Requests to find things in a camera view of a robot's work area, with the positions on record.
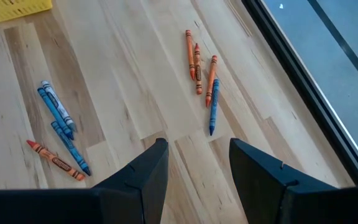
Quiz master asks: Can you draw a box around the black aluminium table frame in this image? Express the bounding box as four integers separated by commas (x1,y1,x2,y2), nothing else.
241,0,358,187

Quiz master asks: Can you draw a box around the orange-red crayon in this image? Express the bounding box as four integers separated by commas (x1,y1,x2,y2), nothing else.
204,55,218,108
185,29,196,82
193,42,203,95
25,139,86,182

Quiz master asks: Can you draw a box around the yellow plastic basket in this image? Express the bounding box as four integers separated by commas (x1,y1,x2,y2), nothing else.
0,0,53,24

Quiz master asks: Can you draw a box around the grey crayon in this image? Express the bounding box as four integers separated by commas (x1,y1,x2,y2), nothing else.
40,80,78,133

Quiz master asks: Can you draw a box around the blue crayon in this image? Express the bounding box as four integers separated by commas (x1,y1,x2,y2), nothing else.
50,121,92,177
37,87,75,141
208,78,221,137

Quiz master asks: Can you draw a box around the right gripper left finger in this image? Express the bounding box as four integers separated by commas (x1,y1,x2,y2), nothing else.
0,138,170,224

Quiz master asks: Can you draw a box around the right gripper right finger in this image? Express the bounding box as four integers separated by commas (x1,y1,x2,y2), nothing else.
229,138,358,224

